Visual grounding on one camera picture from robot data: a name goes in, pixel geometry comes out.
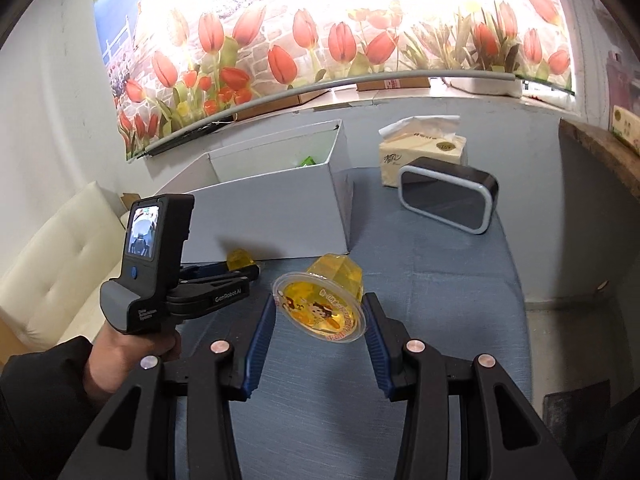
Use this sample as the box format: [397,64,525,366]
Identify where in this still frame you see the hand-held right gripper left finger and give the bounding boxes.
[57,292,277,480]

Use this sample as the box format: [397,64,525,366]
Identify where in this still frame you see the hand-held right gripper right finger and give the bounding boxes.
[362,291,576,480]

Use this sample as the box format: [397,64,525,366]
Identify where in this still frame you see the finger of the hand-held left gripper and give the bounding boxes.
[177,259,232,286]
[166,265,261,321]

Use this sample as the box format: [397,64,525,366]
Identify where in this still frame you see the yellow jelly cup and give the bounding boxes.
[226,248,258,273]

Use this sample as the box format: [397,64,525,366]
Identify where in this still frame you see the yellow jelly cup cartoon lid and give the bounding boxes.
[272,253,366,343]

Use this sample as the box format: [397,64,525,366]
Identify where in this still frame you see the white cardboard box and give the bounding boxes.
[150,119,356,263]

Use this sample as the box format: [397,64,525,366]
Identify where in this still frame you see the person's left forearm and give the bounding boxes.
[0,335,108,480]

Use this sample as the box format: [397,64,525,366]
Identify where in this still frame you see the person's left hand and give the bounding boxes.
[82,325,183,406]

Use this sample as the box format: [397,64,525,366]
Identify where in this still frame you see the blue-grey table cloth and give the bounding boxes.
[170,165,531,480]

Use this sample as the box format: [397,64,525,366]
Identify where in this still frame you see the cream sofa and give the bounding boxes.
[0,180,133,351]

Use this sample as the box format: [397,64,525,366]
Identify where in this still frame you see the black device white rim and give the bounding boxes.
[397,156,501,236]

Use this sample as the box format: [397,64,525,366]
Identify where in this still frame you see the beige tissue pack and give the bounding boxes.
[377,115,468,188]

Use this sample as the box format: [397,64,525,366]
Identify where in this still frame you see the plain cardboard box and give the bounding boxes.
[285,87,328,111]

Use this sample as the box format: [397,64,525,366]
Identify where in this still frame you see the labelled cardboard box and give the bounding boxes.
[356,77,431,92]

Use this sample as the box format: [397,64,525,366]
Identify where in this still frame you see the white foam block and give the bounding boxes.
[450,72,523,98]

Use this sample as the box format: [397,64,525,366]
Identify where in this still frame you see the green white carton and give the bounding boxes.
[610,105,640,153]

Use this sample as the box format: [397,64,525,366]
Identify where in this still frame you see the pink package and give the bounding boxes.
[605,52,640,111]

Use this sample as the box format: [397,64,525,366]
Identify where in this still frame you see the tulip wall poster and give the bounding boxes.
[92,0,576,161]

